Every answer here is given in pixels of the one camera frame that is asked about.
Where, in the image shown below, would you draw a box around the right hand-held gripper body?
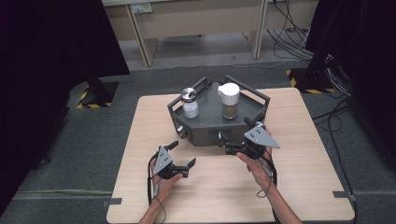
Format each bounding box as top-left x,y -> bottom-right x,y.
225,121 -> 281,161

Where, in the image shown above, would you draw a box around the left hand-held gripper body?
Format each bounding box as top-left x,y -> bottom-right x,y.
153,146 -> 190,180

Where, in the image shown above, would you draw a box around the dark grey corner rack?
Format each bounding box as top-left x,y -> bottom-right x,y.
167,74 -> 271,147

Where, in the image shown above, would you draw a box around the glass jar with white lid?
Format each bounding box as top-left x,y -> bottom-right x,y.
217,82 -> 241,120

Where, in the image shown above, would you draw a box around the glass jar with silver lid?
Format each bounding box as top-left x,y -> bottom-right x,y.
180,87 -> 201,119

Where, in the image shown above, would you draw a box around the person's left hand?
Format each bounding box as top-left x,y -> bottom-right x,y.
150,158 -> 184,204

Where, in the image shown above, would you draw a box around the person's right hand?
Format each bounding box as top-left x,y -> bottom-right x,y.
235,126 -> 276,191

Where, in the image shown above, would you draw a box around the grey tape piece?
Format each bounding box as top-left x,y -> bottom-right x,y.
332,190 -> 358,203
102,197 -> 123,208

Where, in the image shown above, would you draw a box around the black stand with striped base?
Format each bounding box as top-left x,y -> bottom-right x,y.
76,73 -> 120,110
285,0 -> 336,95

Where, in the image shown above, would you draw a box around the beige desk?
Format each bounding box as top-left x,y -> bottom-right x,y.
101,0 -> 320,68

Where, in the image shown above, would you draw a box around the dark curtain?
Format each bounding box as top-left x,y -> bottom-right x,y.
306,0 -> 396,171
0,0 -> 131,217

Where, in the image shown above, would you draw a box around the left hand-held gripper cable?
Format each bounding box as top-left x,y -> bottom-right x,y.
147,151 -> 168,224

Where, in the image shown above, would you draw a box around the hand-held gripper cable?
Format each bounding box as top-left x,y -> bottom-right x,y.
256,151 -> 280,224
147,151 -> 168,224

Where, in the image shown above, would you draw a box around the right hand-held gripper cable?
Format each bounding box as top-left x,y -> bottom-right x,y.
256,151 -> 280,224

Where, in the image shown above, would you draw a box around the black floor cables by curtain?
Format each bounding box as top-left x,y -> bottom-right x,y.
312,55 -> 360,224

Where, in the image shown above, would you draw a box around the bundle of black floor cables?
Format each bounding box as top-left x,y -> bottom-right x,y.
266,0 -> 315,62

